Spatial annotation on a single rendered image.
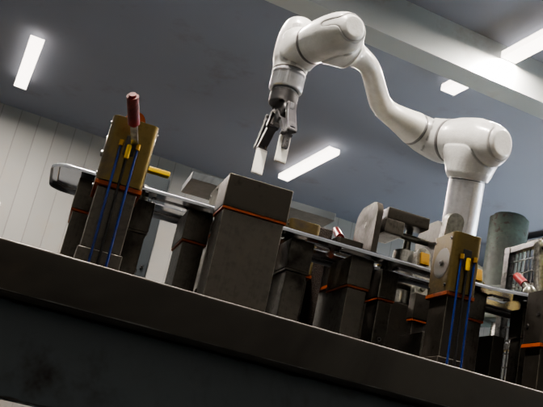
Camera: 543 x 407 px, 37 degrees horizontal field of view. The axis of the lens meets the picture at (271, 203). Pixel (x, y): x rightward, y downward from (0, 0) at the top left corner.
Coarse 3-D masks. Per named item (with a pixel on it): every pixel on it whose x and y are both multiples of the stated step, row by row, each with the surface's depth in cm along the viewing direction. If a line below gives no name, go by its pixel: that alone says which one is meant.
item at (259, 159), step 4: (256, 152) 210; (260, 152) 210; (264, 152) 211; (256, 156) 210; (260, 156) 210; (264, 156) 211; (256, 160) 209; (260, 160) 210; (264, 160) 210; (256, 164) 209; (260, 164) 210; (252, 168) 209; (256, 168) 209; (260, 168) 209; (252, 172) 208; (256, 172) 209; (260, 172) 209
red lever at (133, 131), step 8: (128, 96) 127; (136, 96) 127; (128, 104) 128; (136, 104) 128; (128, 112) 129; (136, 112) 129; (128, 120) 130; (136, 120) 130; (136, 128) 131; (136, 136) 132; (136, 144) 133
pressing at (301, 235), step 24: (72, 168) 145; (72, 192) 162; (144, 192) 153; (168, 192) 149; (168, 216) 167; (312, 240) 161; (384, 264) 167; (408, 264) 160; (480, 288) 169; (504, 312) 186
